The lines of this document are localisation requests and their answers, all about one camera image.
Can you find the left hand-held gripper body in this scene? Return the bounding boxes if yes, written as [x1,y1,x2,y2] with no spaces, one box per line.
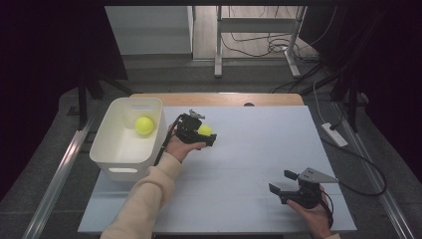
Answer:
[174,109,207,145]

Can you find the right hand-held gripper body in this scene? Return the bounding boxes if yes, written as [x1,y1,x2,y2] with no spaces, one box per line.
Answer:
[279,167,340,210]

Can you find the yellow tennis ball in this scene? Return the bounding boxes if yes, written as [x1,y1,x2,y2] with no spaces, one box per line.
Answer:
[197,123,214,137]
[134,116,155,136]

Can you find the white plastic storage bin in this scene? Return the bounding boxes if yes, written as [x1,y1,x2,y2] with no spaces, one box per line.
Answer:
[89,97,168,183]

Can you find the person's left hand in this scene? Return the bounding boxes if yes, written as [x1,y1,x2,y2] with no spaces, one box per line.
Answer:
[164,123,207,163]

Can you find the person's right hand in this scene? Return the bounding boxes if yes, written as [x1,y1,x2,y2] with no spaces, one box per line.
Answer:
[287,185,334,239]

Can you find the white table mat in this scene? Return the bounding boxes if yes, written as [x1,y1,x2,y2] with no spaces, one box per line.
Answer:
[78,105,358,234]

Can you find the white power strip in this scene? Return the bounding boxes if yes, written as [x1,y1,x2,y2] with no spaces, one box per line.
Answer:
[320,121,349,148]

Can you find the black stand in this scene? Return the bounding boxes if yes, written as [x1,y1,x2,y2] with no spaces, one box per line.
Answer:
[68,68,133,130]
[300,59,371,133]

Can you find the white cabinet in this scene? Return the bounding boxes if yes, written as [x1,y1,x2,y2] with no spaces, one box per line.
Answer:
[105,5,194,56]

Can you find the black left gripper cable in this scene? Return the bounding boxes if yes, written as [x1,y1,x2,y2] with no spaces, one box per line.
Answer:
[153,114,184,167]

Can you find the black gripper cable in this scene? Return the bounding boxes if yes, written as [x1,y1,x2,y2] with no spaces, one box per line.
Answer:
[153,114,184,167]
[319,132,388,197]

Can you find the aluminium floor rail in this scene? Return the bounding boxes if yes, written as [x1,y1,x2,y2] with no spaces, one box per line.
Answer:
[334,103,416,239]
[21,118,96,239]

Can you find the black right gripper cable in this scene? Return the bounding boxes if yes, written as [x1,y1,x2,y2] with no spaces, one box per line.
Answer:
[319,132,388,197]

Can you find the black floor cables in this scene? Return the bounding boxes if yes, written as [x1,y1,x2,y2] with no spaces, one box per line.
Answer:
[221,6,337,60]

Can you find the white metal desk frame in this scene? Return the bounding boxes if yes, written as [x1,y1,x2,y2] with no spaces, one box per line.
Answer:
[213,5,308,80]

